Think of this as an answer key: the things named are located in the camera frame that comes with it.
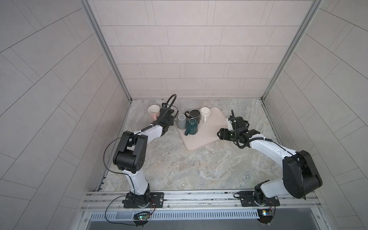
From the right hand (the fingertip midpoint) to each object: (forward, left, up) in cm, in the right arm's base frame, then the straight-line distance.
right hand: (220, 134), depth 89 cm
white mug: (+16, +7, +1) cm, 18 cm away
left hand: (+17, +32, +3) cm, 36 cm away
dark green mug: (+6, +17, +1) cm, 18 cm away
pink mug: (+17, +42, +7) cm, 45 cm away
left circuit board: (-39, +43, -3) cm, 59 cm away
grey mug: (+10, +24, +2) cm, 26 cm away
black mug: (+16, +16, +3) cm, 22 cm away
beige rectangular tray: (+5, +7, -4) cm, 10 cm away
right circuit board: (-42, -15, -9) cm, 45 cm away
